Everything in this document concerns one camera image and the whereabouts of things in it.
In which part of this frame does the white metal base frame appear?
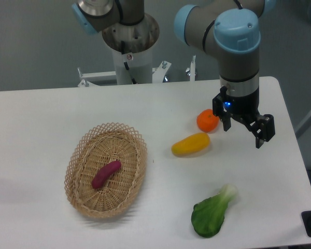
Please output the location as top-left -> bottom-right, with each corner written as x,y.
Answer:
77,54 -> 199,87

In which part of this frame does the woven wicker basket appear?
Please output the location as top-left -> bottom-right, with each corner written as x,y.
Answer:
64,123 -> 147,218

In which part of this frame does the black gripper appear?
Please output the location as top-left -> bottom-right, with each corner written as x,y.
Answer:
212,76 -> 275,149

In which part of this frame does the yellow mango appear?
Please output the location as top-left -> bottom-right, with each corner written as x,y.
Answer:
171,132 -> 210,156

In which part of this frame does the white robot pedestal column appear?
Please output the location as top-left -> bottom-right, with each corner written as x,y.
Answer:
102,13 -> 160,70

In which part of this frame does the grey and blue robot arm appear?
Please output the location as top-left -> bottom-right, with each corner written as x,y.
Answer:
72,1 -> 275,148

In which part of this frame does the purple sweet potato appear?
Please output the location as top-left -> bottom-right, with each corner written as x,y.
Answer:
91,160 -> 121,189

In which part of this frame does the orange tangerine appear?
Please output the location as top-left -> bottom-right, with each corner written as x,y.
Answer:
196,109 -> 219,133

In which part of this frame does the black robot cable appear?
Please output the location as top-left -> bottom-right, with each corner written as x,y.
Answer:
120,40 -> 138,85

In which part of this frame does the green bok choy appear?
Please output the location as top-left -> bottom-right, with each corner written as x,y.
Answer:
191,184 -> 238,238

